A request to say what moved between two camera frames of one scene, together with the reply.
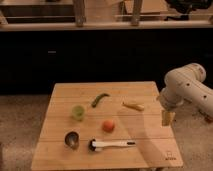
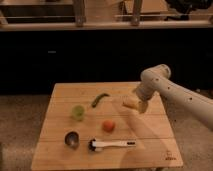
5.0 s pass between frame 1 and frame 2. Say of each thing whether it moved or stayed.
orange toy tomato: stayed
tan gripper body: moved
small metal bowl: stayed
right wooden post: stayed
